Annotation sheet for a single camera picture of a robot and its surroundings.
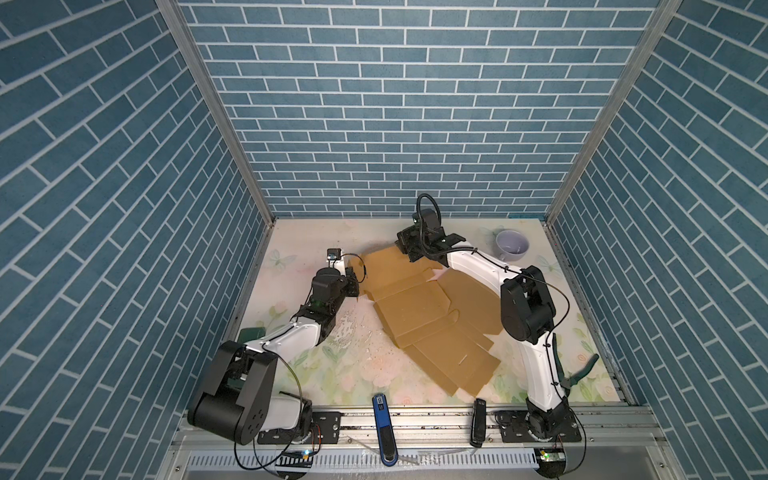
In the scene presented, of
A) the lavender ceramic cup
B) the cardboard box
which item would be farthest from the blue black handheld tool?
the lavender ceramic cup

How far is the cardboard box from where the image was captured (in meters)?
0.92

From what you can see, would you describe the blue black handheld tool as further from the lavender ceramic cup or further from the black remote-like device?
the lavender ceramic cup

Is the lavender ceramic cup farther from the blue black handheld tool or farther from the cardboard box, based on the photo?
the blue black handheld tool
